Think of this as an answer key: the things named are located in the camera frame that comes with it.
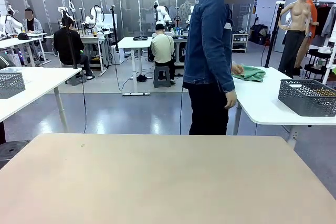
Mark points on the person's left hand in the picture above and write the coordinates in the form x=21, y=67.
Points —
x=237, y=68

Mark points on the person's right hand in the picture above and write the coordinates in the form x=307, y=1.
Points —
x=231, y=99

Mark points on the green terry towel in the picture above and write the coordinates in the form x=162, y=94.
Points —
x=252, y=75

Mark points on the grey lattice plastic basket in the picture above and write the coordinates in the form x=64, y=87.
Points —
x=10, y=85
x=302, y=101

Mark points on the person's right forearm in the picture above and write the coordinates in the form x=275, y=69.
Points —
x=228, y=82

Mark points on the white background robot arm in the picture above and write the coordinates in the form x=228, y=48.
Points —
x=95, y=18
x=162, y=12
x=10, y=22
x=68, y=11

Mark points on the white shoe shelf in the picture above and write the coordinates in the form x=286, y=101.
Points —
x=240, y=41

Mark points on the white table with rounded corner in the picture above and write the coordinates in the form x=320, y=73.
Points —
x=262, y=103

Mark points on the person in denim jacket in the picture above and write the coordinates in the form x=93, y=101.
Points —
x=207, y=45

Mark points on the black luggage bags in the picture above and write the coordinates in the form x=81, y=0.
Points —
x=258, y=33

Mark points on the black tripod with white head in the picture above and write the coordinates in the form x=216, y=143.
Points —
x=273, y=37

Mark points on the grey plastic step stool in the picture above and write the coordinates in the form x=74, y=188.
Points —
x=161, y=77

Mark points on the bare mannequin with black trousers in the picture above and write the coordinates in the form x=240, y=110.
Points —
x=295, y=16

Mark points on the seated person in beige top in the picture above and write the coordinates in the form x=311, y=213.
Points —
x=162, y=48

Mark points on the black rolling cart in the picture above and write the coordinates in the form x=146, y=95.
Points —
x=317, y=64

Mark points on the pair of black shoes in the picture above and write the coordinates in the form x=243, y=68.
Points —
x=141, y=78

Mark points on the mannequin in orange shirt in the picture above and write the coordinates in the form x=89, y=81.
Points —
x=312, y=11

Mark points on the clothes rack with garments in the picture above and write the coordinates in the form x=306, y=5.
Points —
x=325, y=19

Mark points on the black bag on desk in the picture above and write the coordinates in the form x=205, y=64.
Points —
x=141, y=38

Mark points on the small white standing desk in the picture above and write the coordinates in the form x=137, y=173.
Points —
x=131, y=43

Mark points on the thin black tripod pole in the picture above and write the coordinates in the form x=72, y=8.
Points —
x=114, y=30

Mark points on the white workbench with robots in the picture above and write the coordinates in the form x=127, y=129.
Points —
x=92, y=40

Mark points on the seated person in black top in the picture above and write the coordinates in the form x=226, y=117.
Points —
x=67, y=43

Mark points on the white table with round leg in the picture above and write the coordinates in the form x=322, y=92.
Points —
x=39, y=82

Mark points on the seated person in grey hoodie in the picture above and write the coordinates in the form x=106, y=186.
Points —
x=32, y=24

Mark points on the black cap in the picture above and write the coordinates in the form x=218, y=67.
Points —
x=23, y=36

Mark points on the black round floor base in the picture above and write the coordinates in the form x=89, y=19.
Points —
x=13, y=150

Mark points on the white desk with grey frame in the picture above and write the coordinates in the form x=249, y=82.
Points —
x=21, y=41

